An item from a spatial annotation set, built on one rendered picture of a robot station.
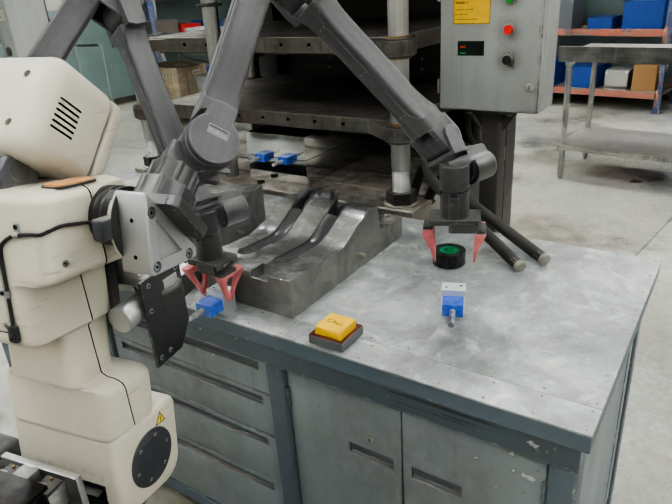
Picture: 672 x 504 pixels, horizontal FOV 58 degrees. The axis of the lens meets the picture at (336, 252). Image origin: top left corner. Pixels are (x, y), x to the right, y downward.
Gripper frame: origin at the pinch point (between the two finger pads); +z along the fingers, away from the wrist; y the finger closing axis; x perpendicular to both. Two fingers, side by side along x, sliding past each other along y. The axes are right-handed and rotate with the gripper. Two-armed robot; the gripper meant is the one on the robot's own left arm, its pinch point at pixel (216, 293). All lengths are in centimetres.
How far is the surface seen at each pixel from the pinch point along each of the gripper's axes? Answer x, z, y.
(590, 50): -359, -5, 3
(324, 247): -24.1, -3.5, -12.6
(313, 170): -89, 2, 37
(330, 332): 0.0, 1.6, -29.9
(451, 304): -19, 1, -47
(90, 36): -451, -13, 655
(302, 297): -9.0, 1.4, -16.6
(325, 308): -12.0, 4.8, -20.3
